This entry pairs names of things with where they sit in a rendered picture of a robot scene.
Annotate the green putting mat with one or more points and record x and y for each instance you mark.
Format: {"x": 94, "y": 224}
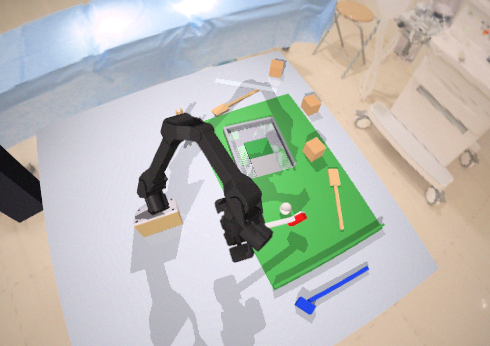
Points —
{"x": 306, "y": 187}

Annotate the white golf ball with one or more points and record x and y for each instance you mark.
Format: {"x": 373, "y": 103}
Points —
{"x": 285, "y": 208}

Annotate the blue putter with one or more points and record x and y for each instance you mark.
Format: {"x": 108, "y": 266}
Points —
{"x": 309, "y": 308}

